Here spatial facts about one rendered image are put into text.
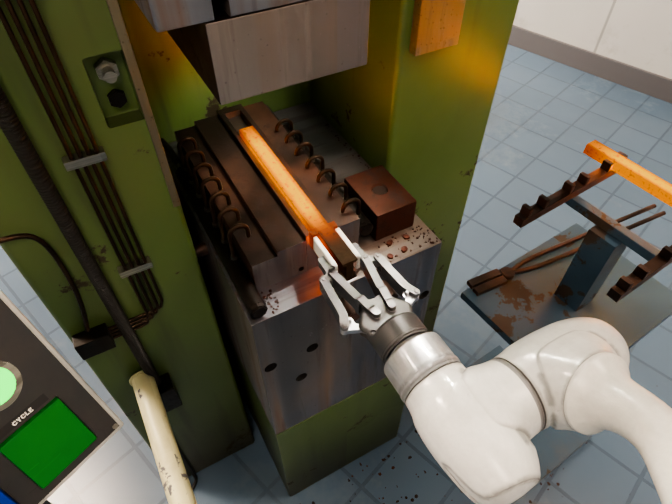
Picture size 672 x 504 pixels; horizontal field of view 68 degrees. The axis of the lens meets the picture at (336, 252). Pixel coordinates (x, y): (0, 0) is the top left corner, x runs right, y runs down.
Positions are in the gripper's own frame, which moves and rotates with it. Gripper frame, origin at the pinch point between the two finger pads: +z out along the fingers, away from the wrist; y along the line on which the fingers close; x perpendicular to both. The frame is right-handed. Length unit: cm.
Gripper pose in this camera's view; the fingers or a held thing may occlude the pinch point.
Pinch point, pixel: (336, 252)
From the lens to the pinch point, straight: 79.7
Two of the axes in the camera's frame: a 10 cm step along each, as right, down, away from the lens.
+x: 0.0, -6.7, -7.5
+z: -4.8, -6.5, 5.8
